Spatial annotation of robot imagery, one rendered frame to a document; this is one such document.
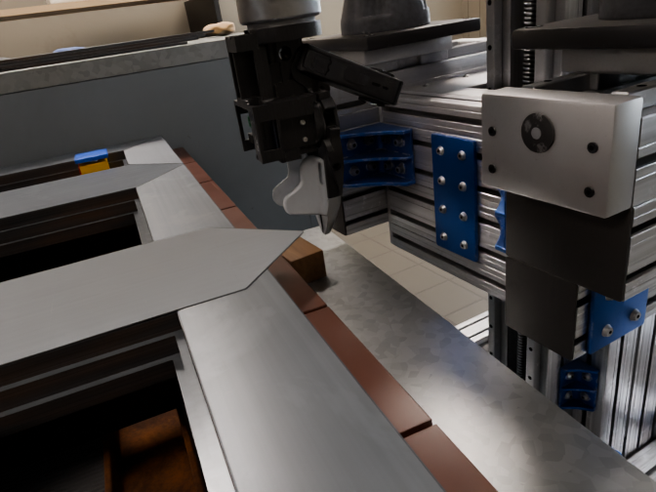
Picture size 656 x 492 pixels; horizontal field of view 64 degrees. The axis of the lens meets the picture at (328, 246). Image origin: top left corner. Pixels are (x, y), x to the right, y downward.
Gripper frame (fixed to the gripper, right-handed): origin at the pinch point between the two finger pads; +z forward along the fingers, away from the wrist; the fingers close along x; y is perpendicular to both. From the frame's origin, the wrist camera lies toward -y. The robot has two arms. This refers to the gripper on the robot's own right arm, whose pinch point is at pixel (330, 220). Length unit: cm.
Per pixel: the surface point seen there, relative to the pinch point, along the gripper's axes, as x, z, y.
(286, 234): -0.7, 0.5, 4.9
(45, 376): 9.1, 2.4, 28.9
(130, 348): 8.9, 2.4, 22.4
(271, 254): 3.1, 0.5, 7.8
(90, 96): -82, -10, 21
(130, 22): -348, -30, -10
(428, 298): -106, 87, -76
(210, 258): -0.2, 0.5, 13.4
